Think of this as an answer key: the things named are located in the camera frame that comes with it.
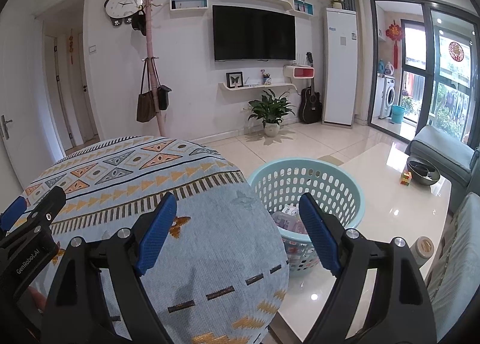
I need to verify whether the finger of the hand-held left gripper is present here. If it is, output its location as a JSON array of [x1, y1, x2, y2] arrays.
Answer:
[[25, 186, 67, 226], [0, 196, 27, 232]]

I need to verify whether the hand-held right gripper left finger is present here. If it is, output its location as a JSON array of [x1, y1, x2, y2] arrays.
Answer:
[[39, 192, 178, 344]]

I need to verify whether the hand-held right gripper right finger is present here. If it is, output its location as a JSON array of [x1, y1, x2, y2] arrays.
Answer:
[[299, 193, 437, 344]]

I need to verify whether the pale pink packet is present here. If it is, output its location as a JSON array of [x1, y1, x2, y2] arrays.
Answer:
[[272, 210, 309, 235]]

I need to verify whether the light blue perforated plastic basket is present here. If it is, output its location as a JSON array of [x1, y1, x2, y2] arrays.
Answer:
[[245, 158, 365, 278]]

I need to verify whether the person's left hand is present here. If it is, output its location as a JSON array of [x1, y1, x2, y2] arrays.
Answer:
[[28, 287, 48, 309]]

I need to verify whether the white entrance door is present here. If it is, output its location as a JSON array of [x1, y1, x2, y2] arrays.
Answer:
[[0, 10, 66, 195]]

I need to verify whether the white hallway door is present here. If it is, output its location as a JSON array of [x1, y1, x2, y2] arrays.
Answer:
[[77, 31, 100, 142]]

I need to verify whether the grey metal bowl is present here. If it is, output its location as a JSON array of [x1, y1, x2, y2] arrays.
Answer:
[[407, 156, 441, 185]]

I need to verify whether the brown tote bag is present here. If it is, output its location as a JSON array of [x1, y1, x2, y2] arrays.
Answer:
[[136, 59, 157, 123]]

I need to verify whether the black acoustic guitar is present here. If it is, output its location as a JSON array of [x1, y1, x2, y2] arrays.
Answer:
[[298, 52, 323, 123]]

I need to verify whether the small black bag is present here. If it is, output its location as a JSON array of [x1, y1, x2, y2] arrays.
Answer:
[[157, 85, 172, 111]]

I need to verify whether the potted green plant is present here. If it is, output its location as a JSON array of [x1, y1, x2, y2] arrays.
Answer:
[[247, 89, 296, 137]]

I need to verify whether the grey-green covered sofa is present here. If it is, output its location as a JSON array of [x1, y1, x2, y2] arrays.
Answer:
[[425, 190, 480, 330]]

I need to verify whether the grey armchair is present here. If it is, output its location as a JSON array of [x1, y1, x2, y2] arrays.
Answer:
[[407, 124, 477, 213]]

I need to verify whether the white washing machine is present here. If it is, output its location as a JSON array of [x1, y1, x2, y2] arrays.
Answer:
[[379, 76, 397, 120]]

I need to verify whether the balcony potted plant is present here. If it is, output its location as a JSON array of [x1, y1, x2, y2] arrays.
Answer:
[[400, 91, 415, 116]]

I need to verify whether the pink coat rack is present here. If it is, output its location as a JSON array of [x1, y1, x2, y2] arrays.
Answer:
[[131, 0, 173, 138]]

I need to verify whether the black framed glass door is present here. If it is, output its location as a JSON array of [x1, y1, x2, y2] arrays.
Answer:
[[367, 0, 480, 150]]

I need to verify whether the black hat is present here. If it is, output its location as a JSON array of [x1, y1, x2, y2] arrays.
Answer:
[[131, 10, 148, 36]]

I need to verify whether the red knot hanging ornament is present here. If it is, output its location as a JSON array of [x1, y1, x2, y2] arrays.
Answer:
[[386, 21, 404, 67]]

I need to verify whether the small blue box shelf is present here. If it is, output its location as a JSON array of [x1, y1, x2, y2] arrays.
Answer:
[[293, 0, 314, 16]]

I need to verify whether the red round window paper-cut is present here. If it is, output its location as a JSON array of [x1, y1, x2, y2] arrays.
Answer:
[[449, 41, 466, 63]]

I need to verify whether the white and blue box shelf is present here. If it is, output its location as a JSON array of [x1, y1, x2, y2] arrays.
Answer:
[[169, 0, 209, 12]]

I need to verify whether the white wavy wall shelf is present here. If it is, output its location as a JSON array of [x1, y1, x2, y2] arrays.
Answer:
[[218, 82, 301, 96]]

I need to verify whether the white and red wall cabinet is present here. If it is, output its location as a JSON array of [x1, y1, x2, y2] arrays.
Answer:
[[283, 64, 316, 81]]

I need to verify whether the panda wall clock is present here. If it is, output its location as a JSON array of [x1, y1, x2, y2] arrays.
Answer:
[[104, 0, 145, 26]]

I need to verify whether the wall-mounted black television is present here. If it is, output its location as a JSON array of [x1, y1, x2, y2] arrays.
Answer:
[[212, 4, 297, 62]]

